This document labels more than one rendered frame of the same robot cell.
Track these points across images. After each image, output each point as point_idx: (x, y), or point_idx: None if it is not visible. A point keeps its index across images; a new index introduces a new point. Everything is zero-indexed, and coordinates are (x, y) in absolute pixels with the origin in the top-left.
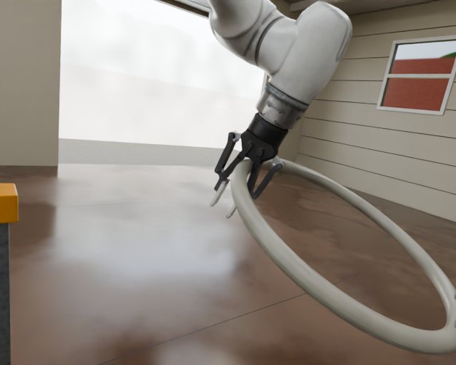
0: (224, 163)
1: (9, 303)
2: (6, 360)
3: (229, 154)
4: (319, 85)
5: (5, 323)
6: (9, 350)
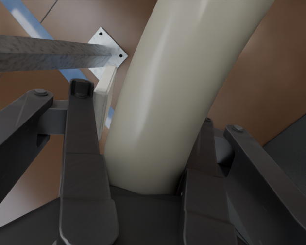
0: (33, 150)
1: None
2: (37, 56)
3: (12, 162)
4: None
5: (6, 56)
6: (31, 54)
